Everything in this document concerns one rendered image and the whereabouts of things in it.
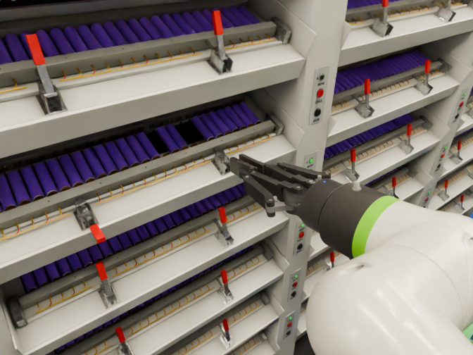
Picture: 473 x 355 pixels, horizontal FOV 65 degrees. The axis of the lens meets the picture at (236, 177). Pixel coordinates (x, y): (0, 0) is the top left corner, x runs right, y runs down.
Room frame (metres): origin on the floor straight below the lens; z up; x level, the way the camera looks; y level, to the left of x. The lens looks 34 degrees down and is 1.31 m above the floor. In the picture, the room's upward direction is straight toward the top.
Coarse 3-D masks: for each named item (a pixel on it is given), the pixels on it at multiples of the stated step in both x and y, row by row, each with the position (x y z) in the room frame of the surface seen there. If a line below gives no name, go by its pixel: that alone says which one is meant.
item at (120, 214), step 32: (256, 96) 0.81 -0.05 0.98; (288, 128) 0.72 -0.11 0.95; (288, 160) 0.70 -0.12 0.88; (128, 192) 0.52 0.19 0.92; (160, 192) 0.53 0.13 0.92; (192, 192) 0.55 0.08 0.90; (64, 224) 0.44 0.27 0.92; (128, 224) 0.48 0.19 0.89; (0, 256) 0.38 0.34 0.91; (32, 256) 0.39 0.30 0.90; (64, 256) 0.42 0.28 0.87
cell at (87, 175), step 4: (76, 152) 0.56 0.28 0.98; (80, 152) 0.57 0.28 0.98; (72, 156) 0.55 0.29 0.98; (76, 156) 0.55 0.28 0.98; (80, 156) 0.55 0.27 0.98; (72, 160) 0.55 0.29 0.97; (76, 160) 0.55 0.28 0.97; (80, 160) 0.55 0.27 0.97; (84, 160) 0.55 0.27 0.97; (76, 164) 0.54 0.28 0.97; (80, 164) 0.54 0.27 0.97; (84, 164) 0.54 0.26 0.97; (80, 168) 0.53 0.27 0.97; (84, 168) 0.53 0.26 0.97; (88, 168) 0.53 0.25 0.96; (80, 172) 0.53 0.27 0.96; (84, 172) 0.52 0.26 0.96; (88, 172) 0.52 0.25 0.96; (84, 176) 0.52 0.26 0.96; (88, 176) 0.52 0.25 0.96; (92, 176) 0.52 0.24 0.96; (84, 180) 0.51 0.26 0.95
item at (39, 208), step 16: (256, 128) 0.70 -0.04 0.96; (272, 128) 0.73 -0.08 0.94; (208, 144) 0.63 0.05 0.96; (224, 144) 0.65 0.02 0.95; (160, 160) 0.57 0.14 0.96; (176, 160) 0.58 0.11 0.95; (192, 160) 0.60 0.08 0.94; (112, 176) 0.52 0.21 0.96; (128, 176) 0.53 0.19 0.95; (144, 176) 0.55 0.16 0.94; (64, 192) 0.47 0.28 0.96; (80, 192) 0.48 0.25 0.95; (96, 192) 0.49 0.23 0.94; (16, 208) 0.43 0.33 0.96; (32, 208) 0.44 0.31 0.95; (48, 208) 0.45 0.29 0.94; (0, 224) 0.41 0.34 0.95; (16, 224) 0.42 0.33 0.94; (0, 240) 0.39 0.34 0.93
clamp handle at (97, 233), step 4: (84, 212) 0.44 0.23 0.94; (88, 212) 0.45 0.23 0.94; (84, 216) 0.44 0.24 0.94; (88, 216) 0.44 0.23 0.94; (88, 220) 0.43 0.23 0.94; (92, 220) 0.43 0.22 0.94; (88, 224) 0.42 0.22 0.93; (92, 224) 0.42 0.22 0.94; (96, 224) 0.42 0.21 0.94; (92, 228) 0.41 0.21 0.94; (96, 228) 0.41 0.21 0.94; (92, 232) 0.40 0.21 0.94; (96, 232) 0.40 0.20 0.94; (100, 232) 0.40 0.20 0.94; (96, 236) 0.39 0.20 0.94; (100, 236) 0.39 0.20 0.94; (104, 236) 0.40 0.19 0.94; (96, 240) 0.39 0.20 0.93; (100, 240) 0.39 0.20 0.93; (104, 240) 0.39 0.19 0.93
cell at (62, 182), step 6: (48, 162) 0.53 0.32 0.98; (54, 162) 0.53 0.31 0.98; (54, 168) 0.52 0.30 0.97; (60, 168) 0.52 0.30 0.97; (54, 174) 0.51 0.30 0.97; (60, 174) 0.51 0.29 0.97; (54, 180) 0.51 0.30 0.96; (60, 180) 0.50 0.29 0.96; (66, 180) 0.50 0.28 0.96; (60, 186) 0.49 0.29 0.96; (66, 186) 0.49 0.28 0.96
